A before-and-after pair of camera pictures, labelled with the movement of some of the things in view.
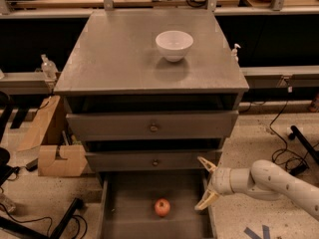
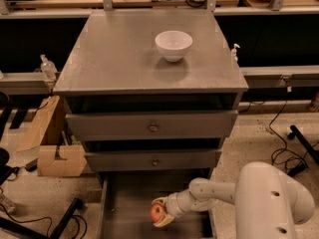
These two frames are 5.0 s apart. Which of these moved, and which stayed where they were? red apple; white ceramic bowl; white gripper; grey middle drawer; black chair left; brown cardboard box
Moved: white gripper; red apple
Stayed: brown cardboard box; white ceramic bowl; grey middle drawer; black chair left
